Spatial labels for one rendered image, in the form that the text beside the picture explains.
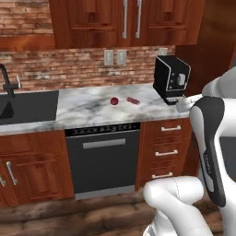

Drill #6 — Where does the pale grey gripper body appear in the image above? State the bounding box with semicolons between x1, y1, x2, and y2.
175;94;204;113

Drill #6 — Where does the black coffee machine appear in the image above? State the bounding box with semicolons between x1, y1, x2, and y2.
152;54;192;106

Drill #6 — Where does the brown wooden drawer front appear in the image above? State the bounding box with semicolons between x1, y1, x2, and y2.
135;161;192;191
140;139;194;167
143;117;194;144

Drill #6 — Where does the long red sausage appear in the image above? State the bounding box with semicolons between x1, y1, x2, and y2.
125;96;141;106

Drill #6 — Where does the tall brown wooden panel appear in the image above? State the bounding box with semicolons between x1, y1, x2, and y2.
174;0;236;97

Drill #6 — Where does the dark grey dishwasher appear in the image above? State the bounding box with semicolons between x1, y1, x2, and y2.
64;122;142;201

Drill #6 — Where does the dark grey sink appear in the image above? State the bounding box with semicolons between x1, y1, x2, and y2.
0;89;60;125

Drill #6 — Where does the brown wooden base cupboard door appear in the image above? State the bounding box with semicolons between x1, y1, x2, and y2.
0;159;18;208
2;130;76;207

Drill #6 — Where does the black tap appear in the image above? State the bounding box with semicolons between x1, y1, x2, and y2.
0;64;22;100

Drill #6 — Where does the silver drawer handle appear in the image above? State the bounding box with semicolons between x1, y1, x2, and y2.
160;124;183;133
154;149;179;157
151;171;174;180

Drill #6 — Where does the brown wooden wall cupboard door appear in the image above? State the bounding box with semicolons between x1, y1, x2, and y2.
130;0;207;48
48;0;131;49

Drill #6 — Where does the silver dishwasher handle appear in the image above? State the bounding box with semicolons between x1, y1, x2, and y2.
82;137;127;150

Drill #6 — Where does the silver wall cupboard handle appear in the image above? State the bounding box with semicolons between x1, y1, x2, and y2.
122;0;129;40
135;0;143;40

